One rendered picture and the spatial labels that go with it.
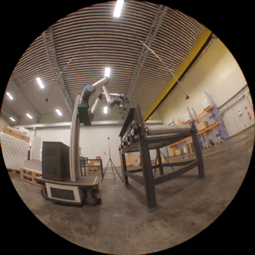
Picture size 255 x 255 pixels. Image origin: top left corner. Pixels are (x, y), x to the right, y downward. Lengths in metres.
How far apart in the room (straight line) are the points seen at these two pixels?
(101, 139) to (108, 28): 12.00
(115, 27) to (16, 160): 8.70
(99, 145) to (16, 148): 10.05
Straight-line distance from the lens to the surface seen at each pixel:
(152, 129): 0.96
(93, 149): 11.69
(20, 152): 3.44
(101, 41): 8.10
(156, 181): 0.95
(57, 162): 1.26
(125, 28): 7.90
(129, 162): 8.96
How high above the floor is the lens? 0.56
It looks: 22 degrees up
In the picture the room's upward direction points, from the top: 8 degrees counter-clockwise
